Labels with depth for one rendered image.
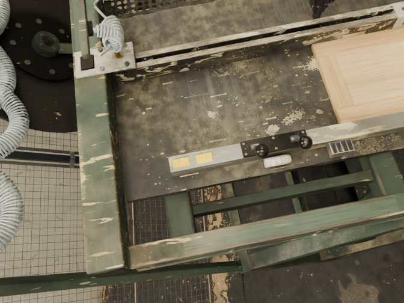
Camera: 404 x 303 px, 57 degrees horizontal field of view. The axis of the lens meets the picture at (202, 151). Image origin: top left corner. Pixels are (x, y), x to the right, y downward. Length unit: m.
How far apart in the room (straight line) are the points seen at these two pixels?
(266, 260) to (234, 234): 0.96
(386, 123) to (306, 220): 0.40
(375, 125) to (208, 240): 0.60
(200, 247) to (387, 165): 0.63
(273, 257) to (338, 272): 0.82
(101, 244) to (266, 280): 2.21
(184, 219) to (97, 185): 0.28
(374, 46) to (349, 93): 0.21
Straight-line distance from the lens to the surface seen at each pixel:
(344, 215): 1.11
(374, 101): 1.31
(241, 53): 1.30
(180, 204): 1.16
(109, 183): 1.08
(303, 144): 1.03
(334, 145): 1.19
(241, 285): 3.33
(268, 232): 1.05
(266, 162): 1.13
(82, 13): 1.19
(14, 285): 1.35
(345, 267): 2.67
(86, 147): 1.14
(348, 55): 1.38
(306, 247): 1.83
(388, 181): 1.27
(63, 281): 1.42
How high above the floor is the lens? 2.23
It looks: 37 degrees down
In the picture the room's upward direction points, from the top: 83 degrees counter-clockwise
